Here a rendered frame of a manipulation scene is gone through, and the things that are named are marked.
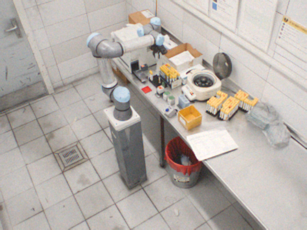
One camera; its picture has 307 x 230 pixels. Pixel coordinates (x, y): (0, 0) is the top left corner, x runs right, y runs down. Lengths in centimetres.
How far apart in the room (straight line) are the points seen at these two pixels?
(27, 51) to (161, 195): 218
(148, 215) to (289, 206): 131
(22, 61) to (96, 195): 177
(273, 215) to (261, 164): 36
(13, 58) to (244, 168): 274
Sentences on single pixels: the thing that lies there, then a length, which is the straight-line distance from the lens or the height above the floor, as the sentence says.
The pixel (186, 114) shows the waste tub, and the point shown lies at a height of 89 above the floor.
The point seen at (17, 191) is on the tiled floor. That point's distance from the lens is 332.
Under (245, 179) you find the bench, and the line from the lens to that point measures 207.
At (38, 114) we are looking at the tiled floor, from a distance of 392.
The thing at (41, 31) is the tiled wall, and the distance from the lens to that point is 375.
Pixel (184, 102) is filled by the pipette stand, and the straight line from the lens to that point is 233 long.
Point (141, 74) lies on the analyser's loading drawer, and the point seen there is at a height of 93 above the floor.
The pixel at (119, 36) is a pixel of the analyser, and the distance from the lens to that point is 272.
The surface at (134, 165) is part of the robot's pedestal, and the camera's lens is 273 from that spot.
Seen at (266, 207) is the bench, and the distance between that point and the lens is 200.
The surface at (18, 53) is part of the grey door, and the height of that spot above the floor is 70.
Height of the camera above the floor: 260
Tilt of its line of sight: 47 degrees down
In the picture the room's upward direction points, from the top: 4 degrees counter-clockwise
